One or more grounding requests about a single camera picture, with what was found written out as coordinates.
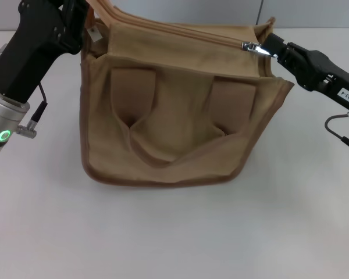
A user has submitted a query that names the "left gripper cable with plug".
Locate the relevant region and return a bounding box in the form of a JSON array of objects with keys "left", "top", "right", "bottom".
[{"left": 16, "top": 83, "right": 49, "bottom": 141}]

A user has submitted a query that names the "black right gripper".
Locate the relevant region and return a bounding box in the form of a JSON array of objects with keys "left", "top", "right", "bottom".
[{"left": 261, "top": 32, "right": 349, "bottom": 110}]

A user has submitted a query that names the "shiny silver zipper pull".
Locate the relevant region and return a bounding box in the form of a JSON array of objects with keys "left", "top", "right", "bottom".
[{"left": 240, "top": 41, "right": 270, "bottom": 57}]

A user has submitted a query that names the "gripper cable with plug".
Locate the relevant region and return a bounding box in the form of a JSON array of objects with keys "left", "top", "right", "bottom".
[
  {"left": 323, "top": 99, "right": 349, "bottom": 154},
  {"left": 16, "top": 83, "right": 49, "bottom": 141}
]

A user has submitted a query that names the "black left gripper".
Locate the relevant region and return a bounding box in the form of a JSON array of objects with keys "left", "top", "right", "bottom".
[{"left": 0, "top": 0, "right": 90, "bottom": 105}]

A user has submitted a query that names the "right gripper cable with plug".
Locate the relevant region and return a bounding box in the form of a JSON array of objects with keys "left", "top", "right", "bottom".
[{"left": 323, "top": 99, "right": 349, "bottom": 154}]

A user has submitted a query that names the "grey rectangular metal tab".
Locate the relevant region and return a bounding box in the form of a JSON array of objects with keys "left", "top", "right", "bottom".
[{"left": 87, "top": 27, "right": 104, "bottom": 42}]

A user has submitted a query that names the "khaki canvas food bag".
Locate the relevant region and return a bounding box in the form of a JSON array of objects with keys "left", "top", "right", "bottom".
[{"left": 80, "top": 0, "right": 295, "bottom": 185}]

